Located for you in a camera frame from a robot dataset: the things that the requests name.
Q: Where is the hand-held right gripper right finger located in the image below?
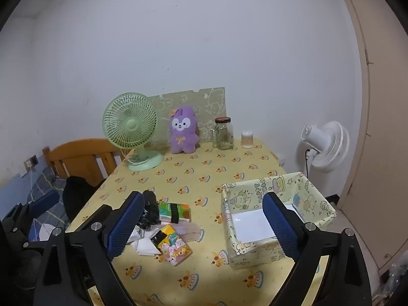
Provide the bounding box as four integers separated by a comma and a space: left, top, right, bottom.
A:
262, 192, 373, 306

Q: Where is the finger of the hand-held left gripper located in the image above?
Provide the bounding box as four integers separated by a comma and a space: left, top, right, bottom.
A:
9, 190, 60, 228

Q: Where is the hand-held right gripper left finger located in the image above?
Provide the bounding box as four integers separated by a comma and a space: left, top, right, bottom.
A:
33, 191, 145, 306

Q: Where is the white cloth bundle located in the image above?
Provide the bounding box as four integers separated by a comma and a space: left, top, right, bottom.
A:
127, 226, 162, 257

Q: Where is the black cloth bundle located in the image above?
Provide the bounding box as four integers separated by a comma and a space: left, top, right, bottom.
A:
140, 189, 160, 230

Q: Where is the cartoon printed storage box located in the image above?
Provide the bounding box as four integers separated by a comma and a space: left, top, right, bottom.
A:
221, 171, 337, 270

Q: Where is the cartoon tissue pack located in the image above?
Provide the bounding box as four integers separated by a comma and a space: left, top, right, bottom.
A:
150, 224, 193, 266

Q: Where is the green tissue pack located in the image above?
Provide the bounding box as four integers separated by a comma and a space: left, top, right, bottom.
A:
158, 202, 191, 224

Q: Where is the pink clear plastic packet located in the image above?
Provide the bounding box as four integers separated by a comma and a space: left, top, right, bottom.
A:
175, 222, 205, 243

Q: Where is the blue plaid bedding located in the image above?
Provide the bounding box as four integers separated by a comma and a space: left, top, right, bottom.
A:
0, 166, 69, 239

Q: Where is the black garment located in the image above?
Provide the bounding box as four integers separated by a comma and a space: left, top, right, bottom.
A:
62, 176, 106, 227

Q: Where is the wooden chair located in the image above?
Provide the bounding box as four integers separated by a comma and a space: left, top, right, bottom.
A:
42, 138, 128, 187

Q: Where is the white standing fan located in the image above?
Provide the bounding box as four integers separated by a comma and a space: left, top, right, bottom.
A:
301, 121, 350, 173

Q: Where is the yellow printed tablecloth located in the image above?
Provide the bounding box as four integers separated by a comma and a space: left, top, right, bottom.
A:
65, 138, 329, 306

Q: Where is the green desk fan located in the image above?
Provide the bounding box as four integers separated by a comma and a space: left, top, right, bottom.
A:
103, 92, 164, 171

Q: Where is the purple plush toy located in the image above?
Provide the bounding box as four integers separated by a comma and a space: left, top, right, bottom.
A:
168, 107, 201, 154

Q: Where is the glass jar with dark lid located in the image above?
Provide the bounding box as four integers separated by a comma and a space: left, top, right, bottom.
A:
215, 117, 235, 151

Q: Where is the clear plastic bag pile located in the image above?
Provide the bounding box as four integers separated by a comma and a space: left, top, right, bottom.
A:
378, 255, 407, 300

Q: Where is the beige door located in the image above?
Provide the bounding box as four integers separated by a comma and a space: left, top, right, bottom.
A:
331, 0, 408, 271

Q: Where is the green printed board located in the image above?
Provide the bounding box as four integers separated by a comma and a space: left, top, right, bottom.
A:
148, 87, 227, 147

